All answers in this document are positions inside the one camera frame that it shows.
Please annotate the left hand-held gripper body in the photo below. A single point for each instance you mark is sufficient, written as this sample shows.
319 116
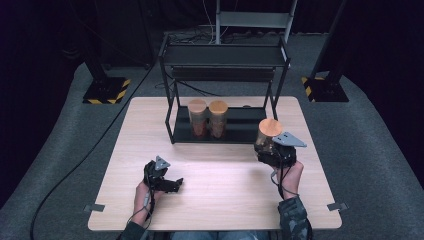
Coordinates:
155 173

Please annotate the person's legs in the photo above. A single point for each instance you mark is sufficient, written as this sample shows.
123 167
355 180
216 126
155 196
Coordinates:
220 236

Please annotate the clear jar of red berries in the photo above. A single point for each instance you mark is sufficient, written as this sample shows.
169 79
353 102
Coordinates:
198 123

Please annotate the grey metal stand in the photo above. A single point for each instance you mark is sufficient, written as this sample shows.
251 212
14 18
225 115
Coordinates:
253 19

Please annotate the grey table bracket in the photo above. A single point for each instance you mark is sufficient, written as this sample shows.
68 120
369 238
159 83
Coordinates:
94 208
337 206

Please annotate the clear jar of dried fruit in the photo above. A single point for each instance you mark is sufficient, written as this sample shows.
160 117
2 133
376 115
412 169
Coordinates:
218 125
269 128

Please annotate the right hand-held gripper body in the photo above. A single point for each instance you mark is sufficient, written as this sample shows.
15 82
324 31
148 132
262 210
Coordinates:
283 155

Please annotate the person's left hand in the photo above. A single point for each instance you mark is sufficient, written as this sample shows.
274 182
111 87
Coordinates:
141 200

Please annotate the person's right hand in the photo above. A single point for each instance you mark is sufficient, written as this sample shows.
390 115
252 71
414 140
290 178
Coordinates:
292 180

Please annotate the black stand with striped base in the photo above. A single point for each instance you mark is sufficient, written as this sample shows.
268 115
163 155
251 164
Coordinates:
105 90
328 90

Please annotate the black metal shelf rack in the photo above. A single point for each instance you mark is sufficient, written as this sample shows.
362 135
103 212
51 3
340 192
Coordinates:
226 55

